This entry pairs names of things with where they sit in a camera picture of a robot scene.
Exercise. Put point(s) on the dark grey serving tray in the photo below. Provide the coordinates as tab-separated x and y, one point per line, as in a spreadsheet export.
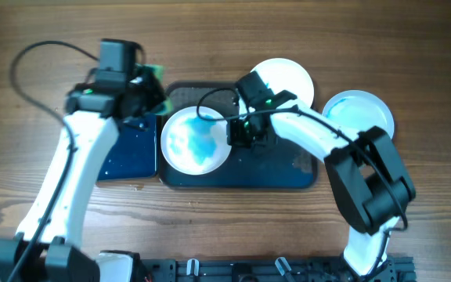
284	167

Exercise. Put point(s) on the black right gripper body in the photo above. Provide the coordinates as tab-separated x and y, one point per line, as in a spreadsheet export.
240	138

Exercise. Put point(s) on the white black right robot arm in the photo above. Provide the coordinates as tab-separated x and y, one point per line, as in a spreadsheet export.
370	183

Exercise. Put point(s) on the black water tub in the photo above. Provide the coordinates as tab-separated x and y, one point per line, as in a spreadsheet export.
134	155

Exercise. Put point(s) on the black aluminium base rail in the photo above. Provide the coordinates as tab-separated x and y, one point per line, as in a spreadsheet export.
315	269

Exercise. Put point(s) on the green yellow sponge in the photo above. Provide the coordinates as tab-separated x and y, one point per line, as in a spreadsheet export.
165	107

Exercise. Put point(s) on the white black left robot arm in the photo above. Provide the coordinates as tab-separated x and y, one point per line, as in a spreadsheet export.
47	243

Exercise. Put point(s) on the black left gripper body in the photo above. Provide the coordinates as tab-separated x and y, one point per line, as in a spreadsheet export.
151	95

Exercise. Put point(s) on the white plate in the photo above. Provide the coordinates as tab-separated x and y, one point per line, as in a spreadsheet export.
194	140
280	74

